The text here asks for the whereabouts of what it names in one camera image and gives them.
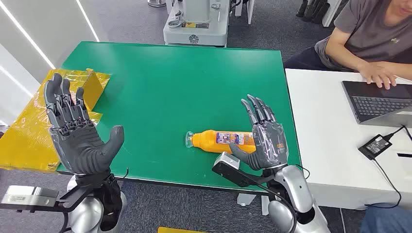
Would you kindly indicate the white table foot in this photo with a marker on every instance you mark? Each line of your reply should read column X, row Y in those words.
column 246, row 199

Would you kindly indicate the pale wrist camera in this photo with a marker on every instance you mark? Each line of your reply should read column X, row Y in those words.
column 227, row 159
column 25, row 196

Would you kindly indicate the person's leg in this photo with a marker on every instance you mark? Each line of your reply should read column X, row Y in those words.
column 386, row 222

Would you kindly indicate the black boots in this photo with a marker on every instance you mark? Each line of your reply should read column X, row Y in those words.
column 314, row 11

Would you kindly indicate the yellow tape-wrapped box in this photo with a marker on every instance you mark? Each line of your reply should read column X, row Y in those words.
column 29, row 135

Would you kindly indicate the metal chair base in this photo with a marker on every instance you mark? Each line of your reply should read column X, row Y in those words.
column 157, row 3

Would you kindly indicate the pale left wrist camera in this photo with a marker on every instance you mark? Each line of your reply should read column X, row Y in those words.
column 25, row 196

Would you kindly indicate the person's right hand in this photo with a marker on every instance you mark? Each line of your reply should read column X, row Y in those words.
column 376, row 72

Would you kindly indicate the black flat object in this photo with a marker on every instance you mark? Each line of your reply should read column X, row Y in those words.
column 405, row 155

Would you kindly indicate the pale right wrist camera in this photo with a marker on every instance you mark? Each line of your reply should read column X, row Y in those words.
column 227, row 159

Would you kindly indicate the white post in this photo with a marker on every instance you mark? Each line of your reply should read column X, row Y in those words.
column 250, row 11

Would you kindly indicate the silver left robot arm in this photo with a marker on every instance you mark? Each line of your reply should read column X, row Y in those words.
column 83, row 215

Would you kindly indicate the orange bottle with clear cap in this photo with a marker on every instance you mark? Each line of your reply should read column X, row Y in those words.
column 209, row 141

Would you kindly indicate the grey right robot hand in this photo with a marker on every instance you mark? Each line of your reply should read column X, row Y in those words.
column 270, row 144

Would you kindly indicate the black power adapter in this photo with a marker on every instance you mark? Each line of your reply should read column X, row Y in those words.
column 375, row 146

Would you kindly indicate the dark grey laptop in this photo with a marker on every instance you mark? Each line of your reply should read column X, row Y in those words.
column 376, row 106

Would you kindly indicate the person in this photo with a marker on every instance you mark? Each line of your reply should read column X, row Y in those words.
column 363, row 32

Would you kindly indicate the yellow flat object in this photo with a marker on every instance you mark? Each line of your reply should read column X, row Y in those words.
column 180, row 230

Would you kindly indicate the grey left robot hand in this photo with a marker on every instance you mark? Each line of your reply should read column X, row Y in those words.
column 80, row 148

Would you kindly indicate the white desk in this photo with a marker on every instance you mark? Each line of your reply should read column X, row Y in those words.
column 322, row 128

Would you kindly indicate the person's right forearm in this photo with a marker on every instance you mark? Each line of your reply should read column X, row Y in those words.
column 341, row 62

